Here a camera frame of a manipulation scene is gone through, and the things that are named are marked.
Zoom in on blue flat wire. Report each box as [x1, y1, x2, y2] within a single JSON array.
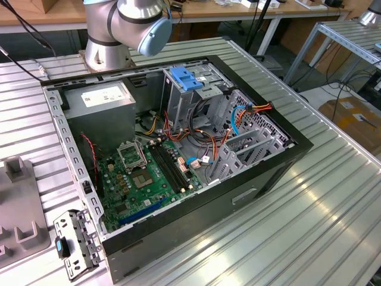
[[230, 102, 254, 137]]

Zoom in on blue plastic drive bracket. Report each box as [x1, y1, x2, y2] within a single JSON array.
[[169, 66, 205, 92]]

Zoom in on grey metal bracket plate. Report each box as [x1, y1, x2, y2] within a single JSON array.
[[52, 208, 102, 283]]

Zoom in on yellow black wire bundle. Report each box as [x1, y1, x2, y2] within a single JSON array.
[[144, 115, 159, 135]]

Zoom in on blue expansion slot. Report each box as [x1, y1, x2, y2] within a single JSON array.
[[118, 198, 165, 227]]

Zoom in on grey metal drive cage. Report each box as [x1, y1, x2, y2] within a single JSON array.
[[162, 61, 236, 135]]

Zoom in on small brown cardboard box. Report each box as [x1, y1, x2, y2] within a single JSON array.
[[40, 0, 56, 14]]

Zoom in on green motherboard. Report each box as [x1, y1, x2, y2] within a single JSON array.
[[98, 138, 204, 235]]

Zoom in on orange black wire bundle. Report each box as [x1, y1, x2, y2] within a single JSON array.
[[160, 110, 235, 163]]

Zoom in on grey power supply unit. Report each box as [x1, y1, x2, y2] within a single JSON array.
[[61, 80, 138, 156]]

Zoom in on large brown cardboard box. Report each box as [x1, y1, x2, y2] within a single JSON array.
[[318, 95, 381, 153]]

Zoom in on black open PC case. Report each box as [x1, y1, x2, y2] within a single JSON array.
[[39, 54, 315, 284]]

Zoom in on red orange power wire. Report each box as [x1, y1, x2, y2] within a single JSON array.
[[238, 100, 274, 120]]

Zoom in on grey parts rack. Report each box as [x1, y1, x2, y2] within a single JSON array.
[[0, 157, 52, 271]]

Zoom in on blue wire with white label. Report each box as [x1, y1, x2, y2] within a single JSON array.
[[186, 156, 216, 171]]

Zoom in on metal slat side table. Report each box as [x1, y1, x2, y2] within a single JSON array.
[[284, 19, 381, 87]]

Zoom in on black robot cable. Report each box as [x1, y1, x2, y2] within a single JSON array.
[[0, 0, 57, 83]]

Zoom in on black RAM slot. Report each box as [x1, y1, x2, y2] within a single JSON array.
[[160, 141, 194, 189], [157, 142, 190, 191], [153, 144, 186, 192], [149, 145, 182, 194]]

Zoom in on red black thin wire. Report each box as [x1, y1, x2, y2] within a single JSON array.
[[79, 133, 101, 183]]

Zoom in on grey metal disk bay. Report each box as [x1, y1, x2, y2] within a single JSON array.
[[207, 88, 296, 186]]

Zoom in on black clip with blue tab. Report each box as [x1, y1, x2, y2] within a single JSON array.
[[54, 236, 72, 259]]

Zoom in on metal socket cover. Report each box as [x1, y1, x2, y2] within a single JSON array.
[[116, 141, 149, 174]]

